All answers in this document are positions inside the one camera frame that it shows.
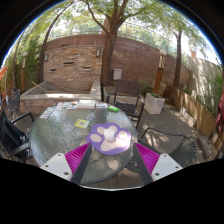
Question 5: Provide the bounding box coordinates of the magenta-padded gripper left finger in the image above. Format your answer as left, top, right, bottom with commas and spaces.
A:
39, 142, 93, 185

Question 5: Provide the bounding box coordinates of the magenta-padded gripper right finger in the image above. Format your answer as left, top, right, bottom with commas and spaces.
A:
132, 142, 184, 186

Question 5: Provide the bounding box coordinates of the white computer mouse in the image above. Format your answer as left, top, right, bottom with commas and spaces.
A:
103, 128, 116, 143

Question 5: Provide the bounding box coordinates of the purple paw-shaped mouse pad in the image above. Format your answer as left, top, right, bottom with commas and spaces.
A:
85, 122, 133, 157

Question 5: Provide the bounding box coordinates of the yellow square card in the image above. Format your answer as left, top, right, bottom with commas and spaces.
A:
73, 118, 91, 130

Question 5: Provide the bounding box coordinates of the white planter box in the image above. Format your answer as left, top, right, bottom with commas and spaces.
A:
143, 92, 166, 115

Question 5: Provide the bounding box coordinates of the stone raised planter bed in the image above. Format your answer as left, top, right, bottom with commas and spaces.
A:
19, 79, 103, 118

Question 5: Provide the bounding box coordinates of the white flat box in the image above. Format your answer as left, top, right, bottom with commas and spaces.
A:
77, 99, 97, 110

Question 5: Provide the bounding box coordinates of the black mesh chair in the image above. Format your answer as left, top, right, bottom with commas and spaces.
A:
6, 88, 23, 121

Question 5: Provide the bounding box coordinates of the green bottle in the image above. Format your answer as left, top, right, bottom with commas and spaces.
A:
107, 105, 120, 113

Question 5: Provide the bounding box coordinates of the wooden stick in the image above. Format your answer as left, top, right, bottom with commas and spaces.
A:
31, 80, 48, 94

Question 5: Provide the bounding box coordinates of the dark wooden slatted chair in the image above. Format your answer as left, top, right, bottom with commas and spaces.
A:
107, 78, 145, 129

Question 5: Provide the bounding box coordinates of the slim tree trunk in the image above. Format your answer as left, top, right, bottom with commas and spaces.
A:
171, 28, 184, 88

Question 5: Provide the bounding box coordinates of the thin curved tree trunk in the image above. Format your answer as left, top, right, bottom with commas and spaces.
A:
37, 3, 73, 84

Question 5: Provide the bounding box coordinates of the orange fabric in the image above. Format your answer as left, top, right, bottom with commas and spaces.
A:
0, 65, 8, 83

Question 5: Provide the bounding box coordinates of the thick tree trunk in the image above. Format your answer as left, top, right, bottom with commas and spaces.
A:
83, 0, 134, 88

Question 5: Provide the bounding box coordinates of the black wire mesh armchair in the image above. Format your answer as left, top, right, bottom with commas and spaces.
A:
126, 126, 204, 176

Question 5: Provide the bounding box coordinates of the wooden lantern post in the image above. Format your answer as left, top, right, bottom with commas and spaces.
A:
153, 49, 168, 95
20, 51, 29, 93

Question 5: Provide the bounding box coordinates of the grey wall box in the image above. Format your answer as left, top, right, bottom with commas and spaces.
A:
112, 68, 123, 81

